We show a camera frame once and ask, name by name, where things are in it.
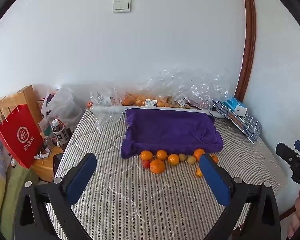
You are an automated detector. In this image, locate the small orange kumquat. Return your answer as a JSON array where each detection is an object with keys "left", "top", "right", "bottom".
[{"left": 196, "top": 168, "right": 203, "bottom": 177}]

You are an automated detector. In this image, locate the yellow-green small fruit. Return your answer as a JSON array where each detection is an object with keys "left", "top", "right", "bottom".
[
  {"left": 186, "top": 155, "right": 197, "bottom": 164},
  {"left": 178, "top": 153, "right": 186, "bottom": 161}
]

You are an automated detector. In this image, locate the orange with stem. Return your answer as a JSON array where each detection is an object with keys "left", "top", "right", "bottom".
[{"left": 193, "top": 148, "right": 205, "bottom": 161}]

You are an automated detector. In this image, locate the small red fruit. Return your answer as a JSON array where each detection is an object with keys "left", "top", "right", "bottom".
[{"left": 142, "top": 160, "right": 151, "bottom": 169}]

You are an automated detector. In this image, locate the large orange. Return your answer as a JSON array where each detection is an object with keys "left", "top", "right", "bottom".
[{"left": 149, "top": 159, "right": 165, "bottom": 174}]

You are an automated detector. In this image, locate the right hand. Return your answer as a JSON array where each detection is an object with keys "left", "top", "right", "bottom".
[{"left": 287, "top": 191, "right": 300, "bottom": 239}]

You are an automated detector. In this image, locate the wooden bedside table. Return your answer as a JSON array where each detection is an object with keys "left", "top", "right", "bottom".
[{"left": 30, "top": 146, "right": 63, "bottom": 183}]

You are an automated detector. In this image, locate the plastic drink bottle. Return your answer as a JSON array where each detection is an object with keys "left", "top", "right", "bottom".
[{"left": 52, "top": 119, "right": 70, "bottom": 152}]

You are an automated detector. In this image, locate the folded grey plaid cloth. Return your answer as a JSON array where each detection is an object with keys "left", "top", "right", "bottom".
[{"left": 212, "top": 100, "right": 262, "bottom": 144}]

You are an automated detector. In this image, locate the striped quilted mattress cover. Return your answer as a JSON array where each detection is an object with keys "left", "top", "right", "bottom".
[{"left": 55, "top": 110, "right": 287, "bottom": 239}]

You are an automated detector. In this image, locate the green cushion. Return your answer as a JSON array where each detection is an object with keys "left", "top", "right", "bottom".
[{"left": 0, "top": 164, "right": 39, "bottom": 239}]

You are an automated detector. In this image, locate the blue white tissue pack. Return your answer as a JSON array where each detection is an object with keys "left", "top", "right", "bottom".
[{"left": 223, "top": 97, "right": 247, "bottom": 117}]

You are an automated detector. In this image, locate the purple towel covered tray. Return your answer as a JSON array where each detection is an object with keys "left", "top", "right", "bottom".
[{"left": 121, "top": 108, "right": 224, "bottom": 159}]

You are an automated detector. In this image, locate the white plastic bag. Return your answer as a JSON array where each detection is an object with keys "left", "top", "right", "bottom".
[{"left": 41, "top": 87, "right": 83, "bottom": 132}]

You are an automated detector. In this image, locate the crumpled clear plastic bag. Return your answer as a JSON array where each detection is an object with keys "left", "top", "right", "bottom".
[{"left": 90, "top": 87, "right": 125, "bottom": 131}]

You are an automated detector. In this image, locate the red paper shopping bag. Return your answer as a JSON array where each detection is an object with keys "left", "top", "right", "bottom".
[{"left": 0, "top": 104, "right": 44, "bottom": 168}]

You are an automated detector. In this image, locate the clear bag of oranges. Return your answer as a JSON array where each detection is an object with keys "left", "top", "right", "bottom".
[{"left": 121, "top": 90, "right": 175, "bottom": 107}]

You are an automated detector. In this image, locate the clear bag of brown fruit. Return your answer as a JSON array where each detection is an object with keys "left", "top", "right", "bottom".
[{"left": 168, "top": 79, "right": 231, "bottom": 110}]

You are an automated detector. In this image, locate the wooden chair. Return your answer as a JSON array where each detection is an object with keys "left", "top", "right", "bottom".
[{"left": 0, "top": 85, "right": 42, "bottom": 131}]

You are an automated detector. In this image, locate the brown wooden door frame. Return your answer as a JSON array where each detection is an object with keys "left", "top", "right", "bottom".
[{"left": 235, "top": 0, "right": 256, "bottom": 102}]

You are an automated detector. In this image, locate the white wall switch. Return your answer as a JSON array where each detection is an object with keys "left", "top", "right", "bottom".
[{"left": 113, "top": 0, "right": 131, "bottom": 13}]

